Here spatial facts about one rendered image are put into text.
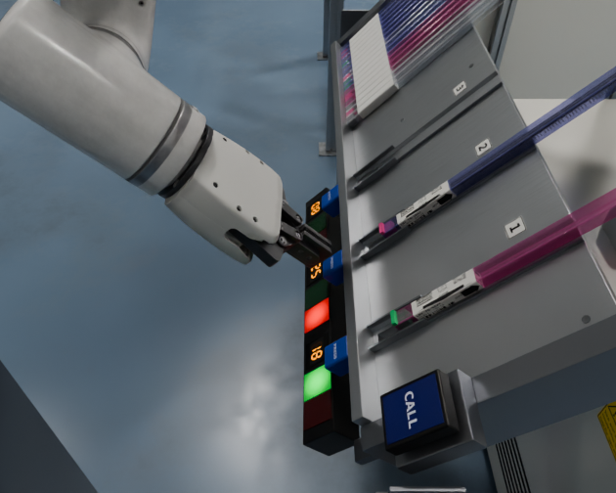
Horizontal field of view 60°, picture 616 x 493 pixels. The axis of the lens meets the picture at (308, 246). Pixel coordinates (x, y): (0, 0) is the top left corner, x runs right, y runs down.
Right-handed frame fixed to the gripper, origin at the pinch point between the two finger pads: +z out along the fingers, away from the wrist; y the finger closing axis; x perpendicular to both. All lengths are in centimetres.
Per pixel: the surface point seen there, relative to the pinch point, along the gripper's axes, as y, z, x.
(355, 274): 4.2, 3.0, 3.5
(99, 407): -21, 17, -85
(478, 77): -13.5, 4.7, 20.7
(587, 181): -24.6, 37.2, 21.4
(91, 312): -48, 10, -92
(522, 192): 4.8, 4.7, 20.1
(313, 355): 8.1, 5.7, -5.0
